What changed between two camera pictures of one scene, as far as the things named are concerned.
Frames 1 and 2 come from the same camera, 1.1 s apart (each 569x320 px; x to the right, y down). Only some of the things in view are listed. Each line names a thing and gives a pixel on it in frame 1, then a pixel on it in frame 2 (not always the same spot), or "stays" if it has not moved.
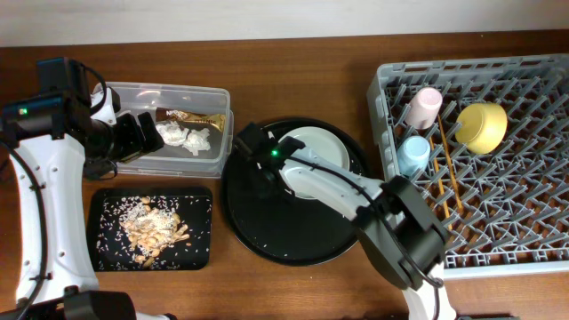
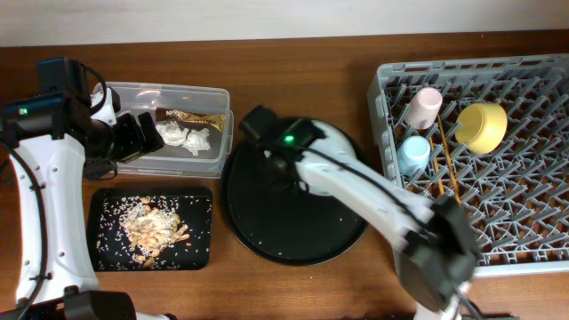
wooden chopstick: x=453 y=182 stays
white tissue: x=172 y=133 stays
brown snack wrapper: x=179 y=116 stays
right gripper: x=260 y=186 → x=288 y=181
